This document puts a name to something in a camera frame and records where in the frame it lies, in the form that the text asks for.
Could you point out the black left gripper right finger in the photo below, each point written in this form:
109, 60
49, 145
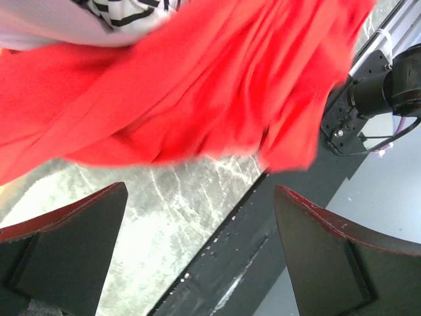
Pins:
338, 267

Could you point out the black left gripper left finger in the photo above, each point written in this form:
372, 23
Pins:
62, 258

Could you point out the red tank top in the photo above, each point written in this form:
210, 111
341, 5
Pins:
219, 78

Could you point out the white black striped tank top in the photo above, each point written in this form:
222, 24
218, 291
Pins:
26, 25

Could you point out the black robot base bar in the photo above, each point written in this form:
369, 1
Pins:
234, 270

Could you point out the aluminium rail frame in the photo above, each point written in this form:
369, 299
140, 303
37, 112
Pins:
392, 27

